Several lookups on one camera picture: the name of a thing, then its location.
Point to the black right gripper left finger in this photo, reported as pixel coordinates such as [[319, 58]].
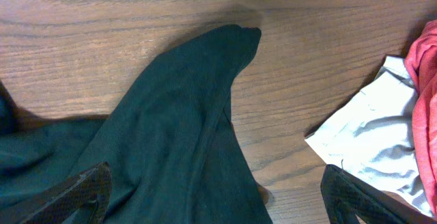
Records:
[[83, 198]]

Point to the black t-shirt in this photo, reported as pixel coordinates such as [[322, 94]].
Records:
[[170, 143]]

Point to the red printed t-shirt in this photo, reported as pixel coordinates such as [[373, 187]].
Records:
[[420, 63]]

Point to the beige garment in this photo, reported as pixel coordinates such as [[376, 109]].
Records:
[[371, 137]]

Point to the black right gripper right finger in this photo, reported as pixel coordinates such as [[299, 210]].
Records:
[[349, 200]]

